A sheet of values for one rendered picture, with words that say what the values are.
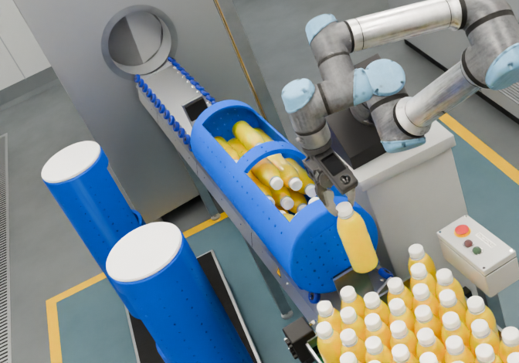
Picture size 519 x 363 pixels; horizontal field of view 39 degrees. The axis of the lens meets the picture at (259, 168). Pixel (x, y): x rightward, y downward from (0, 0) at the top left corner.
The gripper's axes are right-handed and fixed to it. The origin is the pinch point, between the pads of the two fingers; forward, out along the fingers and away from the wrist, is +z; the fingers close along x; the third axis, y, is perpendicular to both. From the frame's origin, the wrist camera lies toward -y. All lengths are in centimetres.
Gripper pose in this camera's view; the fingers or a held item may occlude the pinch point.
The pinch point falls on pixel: (344, 208)
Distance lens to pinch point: 182.9
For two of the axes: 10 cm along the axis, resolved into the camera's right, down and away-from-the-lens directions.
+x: -8.5, 4.9, -1.6
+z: 3.4, 7.7, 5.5
